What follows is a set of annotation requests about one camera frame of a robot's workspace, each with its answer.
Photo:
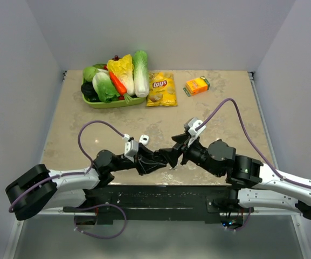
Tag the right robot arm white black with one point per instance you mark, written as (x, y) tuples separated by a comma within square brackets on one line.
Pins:
[(251, 183)]

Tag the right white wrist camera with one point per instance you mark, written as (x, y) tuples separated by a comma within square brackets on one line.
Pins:
[(193, 128)]

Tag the yellow Lays chips bag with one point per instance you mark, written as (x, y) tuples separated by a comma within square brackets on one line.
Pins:
[(161, 90)]

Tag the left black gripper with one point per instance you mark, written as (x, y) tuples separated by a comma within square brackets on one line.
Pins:
[(144, 167)]

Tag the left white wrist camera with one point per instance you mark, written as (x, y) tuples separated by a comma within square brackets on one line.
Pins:
[(131, 147)]

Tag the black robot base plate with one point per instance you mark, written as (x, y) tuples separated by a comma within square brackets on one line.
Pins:
[(209, 204)]

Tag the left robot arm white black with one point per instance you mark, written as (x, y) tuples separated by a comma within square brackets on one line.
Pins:
[(41, 188)]

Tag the round green cabbage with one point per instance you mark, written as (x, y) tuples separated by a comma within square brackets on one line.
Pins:
[(89, 72)]

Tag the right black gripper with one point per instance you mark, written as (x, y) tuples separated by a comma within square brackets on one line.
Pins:
[(172, 154)]

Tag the orange toy carrot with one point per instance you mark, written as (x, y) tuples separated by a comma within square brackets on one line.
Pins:
[(121, 89)]

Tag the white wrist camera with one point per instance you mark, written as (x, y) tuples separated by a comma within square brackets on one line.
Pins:
[(193, 128), (131, 147)]

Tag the green plastic vegetable tray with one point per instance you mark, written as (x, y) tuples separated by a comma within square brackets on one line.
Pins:
[(113, 104)]

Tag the dark green toy vegetable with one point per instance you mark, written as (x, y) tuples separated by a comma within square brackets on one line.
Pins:
[(89, 92)]

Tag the dark red toy grapes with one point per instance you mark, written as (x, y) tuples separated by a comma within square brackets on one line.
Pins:
[(116, 57)]

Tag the green white bok choy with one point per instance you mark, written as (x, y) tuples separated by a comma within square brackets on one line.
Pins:
[(104, 88)]

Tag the tall green napa cabbage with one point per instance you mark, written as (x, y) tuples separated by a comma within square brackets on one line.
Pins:
[(141, 76)]

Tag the white earbud charging case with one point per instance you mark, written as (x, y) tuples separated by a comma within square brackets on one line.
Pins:
[(144, 139)]

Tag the yellow toy cabbage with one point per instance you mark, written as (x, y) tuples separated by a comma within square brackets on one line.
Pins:
[(123, 69)]

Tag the orange green carton box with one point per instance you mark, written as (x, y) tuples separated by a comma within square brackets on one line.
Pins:
[(196, 86)]

